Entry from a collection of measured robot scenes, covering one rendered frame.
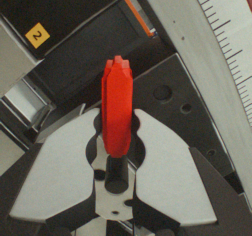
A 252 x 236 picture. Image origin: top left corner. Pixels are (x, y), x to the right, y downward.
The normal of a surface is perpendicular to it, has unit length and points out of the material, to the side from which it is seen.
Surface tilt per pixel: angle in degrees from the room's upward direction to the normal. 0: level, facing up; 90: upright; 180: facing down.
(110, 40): 90
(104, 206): 90
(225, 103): 90
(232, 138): 90
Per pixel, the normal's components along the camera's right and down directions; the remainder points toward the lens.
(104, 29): 0.01, 0.49
